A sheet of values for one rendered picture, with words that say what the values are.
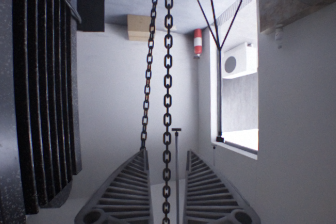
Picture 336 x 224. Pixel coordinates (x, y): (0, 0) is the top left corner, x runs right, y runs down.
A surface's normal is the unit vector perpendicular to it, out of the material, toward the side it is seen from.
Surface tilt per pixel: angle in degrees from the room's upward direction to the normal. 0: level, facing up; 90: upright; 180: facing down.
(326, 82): 90
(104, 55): 90
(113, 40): 90
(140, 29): 90
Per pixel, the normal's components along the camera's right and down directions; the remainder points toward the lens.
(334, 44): -0.95, 0.04
